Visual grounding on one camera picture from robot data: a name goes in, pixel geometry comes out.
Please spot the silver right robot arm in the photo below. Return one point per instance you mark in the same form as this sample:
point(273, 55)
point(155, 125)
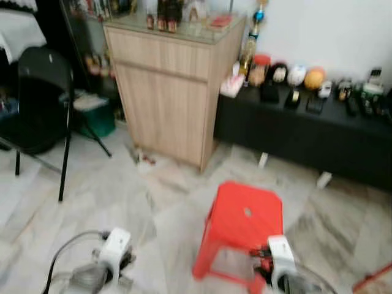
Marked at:
point(297, 285)

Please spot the red plastic stool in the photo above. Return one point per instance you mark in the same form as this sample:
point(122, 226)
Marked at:
point(242, 211)

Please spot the small red floor object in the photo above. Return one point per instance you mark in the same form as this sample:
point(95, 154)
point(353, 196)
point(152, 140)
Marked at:
point(147, 160)

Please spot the black low bench cabinet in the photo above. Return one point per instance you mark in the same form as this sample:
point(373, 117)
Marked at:
point(294, 141)

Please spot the green plastic bin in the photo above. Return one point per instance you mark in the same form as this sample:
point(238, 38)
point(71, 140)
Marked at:
point(98, 119)

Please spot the light wooden cabinet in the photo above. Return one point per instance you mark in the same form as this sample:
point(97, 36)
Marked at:
point(162, 110)

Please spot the black tape dispenser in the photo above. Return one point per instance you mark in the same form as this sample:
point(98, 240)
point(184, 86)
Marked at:
point(293, 100)

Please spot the black box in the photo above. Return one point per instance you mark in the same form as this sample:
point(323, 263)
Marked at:
point(269, 93)

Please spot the pink tissue pack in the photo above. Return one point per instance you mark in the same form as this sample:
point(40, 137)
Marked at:
point(231, 86)

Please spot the small panda figurine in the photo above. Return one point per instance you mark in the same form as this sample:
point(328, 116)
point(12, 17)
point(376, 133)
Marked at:
point(325, 89)

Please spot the black mouse plush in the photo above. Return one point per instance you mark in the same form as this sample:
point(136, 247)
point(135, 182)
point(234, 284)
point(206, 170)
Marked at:
point(279, 73)

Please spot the white round plush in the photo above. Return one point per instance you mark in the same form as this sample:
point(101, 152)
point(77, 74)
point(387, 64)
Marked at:
point(297, 75)

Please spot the orange round plush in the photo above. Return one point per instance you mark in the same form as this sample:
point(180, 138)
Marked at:
point(315, 79)

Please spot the red lidded snack jar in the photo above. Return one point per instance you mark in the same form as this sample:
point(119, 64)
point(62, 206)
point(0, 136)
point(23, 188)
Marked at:
point(260, 71)

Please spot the black bear figurine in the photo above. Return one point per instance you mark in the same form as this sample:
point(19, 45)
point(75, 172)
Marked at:
point(345, 90)

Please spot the black folding chair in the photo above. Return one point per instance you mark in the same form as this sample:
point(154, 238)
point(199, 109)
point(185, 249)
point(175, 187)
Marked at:
point(43, 73)

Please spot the gold trophy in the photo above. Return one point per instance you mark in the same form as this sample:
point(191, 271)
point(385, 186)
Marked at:
point(247, 56)

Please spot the glass display cabinet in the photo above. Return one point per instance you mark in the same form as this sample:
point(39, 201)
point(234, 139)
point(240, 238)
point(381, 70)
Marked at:
point(86, 33)

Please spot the small red cup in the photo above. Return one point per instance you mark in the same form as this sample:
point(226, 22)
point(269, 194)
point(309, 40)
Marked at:
point(162, 24)
point(173, 26)
point(150, 22)

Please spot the red envelope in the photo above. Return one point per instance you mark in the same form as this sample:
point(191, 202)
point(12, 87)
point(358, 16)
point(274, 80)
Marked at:
point(221, 20)

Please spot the blue trophy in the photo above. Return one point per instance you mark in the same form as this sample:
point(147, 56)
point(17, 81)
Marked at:
point(260, 15)

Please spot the white lace tablecloth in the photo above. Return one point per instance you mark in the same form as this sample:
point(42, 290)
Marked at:
point(18, 30)

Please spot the dark teapot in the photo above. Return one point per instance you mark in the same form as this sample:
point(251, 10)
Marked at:
point(169, 8)

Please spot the white ceramic figurine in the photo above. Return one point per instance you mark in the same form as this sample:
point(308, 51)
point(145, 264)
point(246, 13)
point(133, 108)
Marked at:
point(197, 8)

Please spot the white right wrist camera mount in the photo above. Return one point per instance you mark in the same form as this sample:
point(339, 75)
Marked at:
point(282, 257)

